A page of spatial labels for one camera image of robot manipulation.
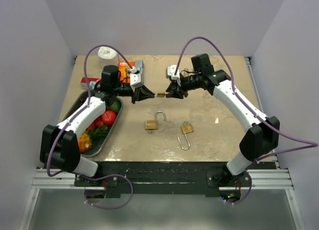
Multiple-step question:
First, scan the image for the small brass padlock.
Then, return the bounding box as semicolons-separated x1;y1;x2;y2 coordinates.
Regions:
154;92;165;98

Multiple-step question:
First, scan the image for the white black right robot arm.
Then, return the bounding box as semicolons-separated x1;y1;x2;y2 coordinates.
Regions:
165;54;280;187

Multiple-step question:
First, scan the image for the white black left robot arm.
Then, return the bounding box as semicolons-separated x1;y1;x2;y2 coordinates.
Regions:
40;65;155;186

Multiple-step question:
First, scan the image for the orange box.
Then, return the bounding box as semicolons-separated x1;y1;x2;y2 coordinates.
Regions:
118;60;144;83

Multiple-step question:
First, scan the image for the green fruit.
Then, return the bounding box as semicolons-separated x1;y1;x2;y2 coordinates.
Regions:
108;100;122;114

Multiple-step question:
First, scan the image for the large brass padlock open shackle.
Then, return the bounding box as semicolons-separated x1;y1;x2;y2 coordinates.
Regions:
145;111;166;131

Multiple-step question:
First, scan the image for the long-shackle brass padlock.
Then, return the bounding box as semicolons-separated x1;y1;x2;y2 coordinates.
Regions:
177;123;194;150

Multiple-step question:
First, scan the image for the red apple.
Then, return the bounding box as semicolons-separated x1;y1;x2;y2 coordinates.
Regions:
101;110;117;126

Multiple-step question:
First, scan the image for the white tissue roll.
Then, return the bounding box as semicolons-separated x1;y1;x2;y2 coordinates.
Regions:
98;46;119;68

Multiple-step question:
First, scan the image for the red tomato fruit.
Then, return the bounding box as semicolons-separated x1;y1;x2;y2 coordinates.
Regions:
94;116;104;128

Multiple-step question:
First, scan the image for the red small box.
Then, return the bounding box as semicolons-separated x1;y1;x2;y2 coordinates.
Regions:
80;77;100;90

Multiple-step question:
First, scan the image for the grey metal tray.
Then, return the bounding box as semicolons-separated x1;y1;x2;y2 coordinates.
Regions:
62;90;124;158

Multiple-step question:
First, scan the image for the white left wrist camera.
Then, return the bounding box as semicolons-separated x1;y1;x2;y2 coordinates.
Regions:
130;67;144;90

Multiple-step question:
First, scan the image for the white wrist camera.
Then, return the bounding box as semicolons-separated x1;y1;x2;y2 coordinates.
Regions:
130;67;144;90
165;65;180;81

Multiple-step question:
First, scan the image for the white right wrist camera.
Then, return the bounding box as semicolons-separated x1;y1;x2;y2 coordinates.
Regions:
165;65;180;81

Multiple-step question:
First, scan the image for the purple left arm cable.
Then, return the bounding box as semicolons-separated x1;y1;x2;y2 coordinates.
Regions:
46;44;140;210

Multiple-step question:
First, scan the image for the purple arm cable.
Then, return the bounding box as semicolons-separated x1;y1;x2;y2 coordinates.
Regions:
46;44;140;210
174;36;319;205

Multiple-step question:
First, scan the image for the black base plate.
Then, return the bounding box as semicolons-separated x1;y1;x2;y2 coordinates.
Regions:
74;161;253;198

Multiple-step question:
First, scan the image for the aluminium frame rail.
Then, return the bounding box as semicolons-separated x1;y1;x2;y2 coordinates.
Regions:
31;169;295;190

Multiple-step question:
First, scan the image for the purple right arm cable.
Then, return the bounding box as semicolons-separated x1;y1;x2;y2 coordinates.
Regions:
174;36;319;205

